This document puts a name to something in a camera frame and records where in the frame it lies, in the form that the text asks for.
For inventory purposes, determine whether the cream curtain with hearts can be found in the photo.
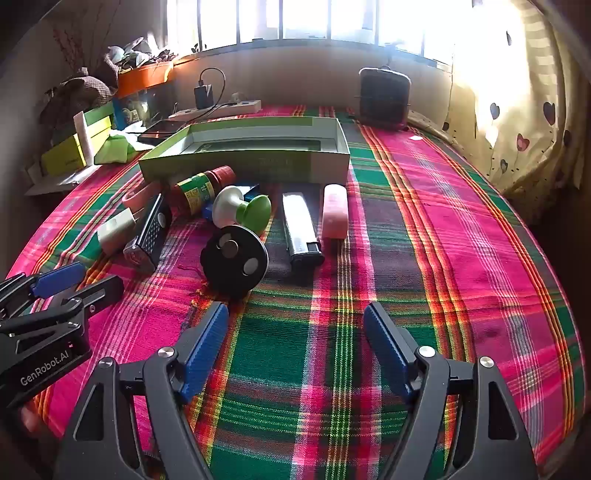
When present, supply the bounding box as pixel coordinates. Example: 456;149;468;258
443;0;587;217

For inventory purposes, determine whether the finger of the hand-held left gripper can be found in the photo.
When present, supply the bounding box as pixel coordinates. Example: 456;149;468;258
0;275;124;337
0;262;87;319

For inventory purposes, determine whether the white charger plug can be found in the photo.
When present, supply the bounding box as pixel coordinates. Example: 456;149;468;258
97;207;147;256

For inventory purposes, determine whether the black device with clear end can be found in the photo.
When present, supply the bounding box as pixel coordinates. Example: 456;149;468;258
124;193;173;273

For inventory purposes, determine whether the yellow cardboard box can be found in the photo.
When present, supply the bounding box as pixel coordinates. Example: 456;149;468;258
41;115;114;176

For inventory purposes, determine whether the brown patterned cloth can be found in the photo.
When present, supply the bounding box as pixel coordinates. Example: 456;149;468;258
39;69;116;125

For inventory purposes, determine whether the pink plastic clip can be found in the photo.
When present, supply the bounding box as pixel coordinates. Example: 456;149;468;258
122;181;162;209

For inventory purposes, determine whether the black round disc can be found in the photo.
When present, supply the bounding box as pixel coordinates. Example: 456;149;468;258
201;224;269;301

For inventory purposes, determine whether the pink rectangular case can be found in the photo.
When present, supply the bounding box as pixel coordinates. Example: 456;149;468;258
322;184;348;240

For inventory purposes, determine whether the white paper sheet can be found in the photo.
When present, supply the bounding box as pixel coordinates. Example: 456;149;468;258
25;164;100;197

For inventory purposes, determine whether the green cardboard box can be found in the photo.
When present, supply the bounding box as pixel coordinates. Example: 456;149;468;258
139;116;352;184

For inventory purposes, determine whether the blue rectangular block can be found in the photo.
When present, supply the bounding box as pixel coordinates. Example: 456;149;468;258
201;185;262;222

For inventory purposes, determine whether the blue printed box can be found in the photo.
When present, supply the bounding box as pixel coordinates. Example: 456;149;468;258
112;90;153;130

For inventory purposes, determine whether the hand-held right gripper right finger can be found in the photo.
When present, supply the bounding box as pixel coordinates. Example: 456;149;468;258
363;302;539;480

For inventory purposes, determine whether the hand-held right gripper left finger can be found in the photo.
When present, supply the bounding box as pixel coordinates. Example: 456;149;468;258
55;302;230;480

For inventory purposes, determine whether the white power strip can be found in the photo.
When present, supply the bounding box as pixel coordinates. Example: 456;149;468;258
168;99;262;121

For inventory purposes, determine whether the person's left hand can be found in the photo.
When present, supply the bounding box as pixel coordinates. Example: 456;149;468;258
18;401;49;435

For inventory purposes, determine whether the white and green spool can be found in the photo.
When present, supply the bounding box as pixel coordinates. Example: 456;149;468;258
212;185;272;234

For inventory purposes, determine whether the dried twig bunch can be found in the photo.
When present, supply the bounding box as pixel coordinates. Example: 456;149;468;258
51;28;93;70

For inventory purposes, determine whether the silver black rectangular case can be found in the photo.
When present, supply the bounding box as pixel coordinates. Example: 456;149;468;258
281;191;325;268

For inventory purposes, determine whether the black charger cable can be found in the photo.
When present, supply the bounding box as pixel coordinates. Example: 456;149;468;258
198;68;228;116

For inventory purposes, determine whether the window with bars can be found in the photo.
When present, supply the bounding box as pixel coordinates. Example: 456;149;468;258
166;0;453;70

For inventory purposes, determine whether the green tissue pack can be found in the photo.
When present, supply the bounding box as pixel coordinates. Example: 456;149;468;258
93;131;139;165

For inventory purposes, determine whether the orange planter box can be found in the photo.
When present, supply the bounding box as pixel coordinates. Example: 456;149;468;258
116;61;175;99

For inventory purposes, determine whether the black phone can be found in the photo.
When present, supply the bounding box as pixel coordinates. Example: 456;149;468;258
137;119;190;146

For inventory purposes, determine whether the small dark fan heater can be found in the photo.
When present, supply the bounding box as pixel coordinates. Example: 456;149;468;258
358;67;413;127

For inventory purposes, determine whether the red-lid bottle green label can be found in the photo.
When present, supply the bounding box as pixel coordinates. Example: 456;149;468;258
168;165;237;217

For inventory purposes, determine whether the white tube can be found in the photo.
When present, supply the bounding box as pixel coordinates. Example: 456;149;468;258
73;111;93;167

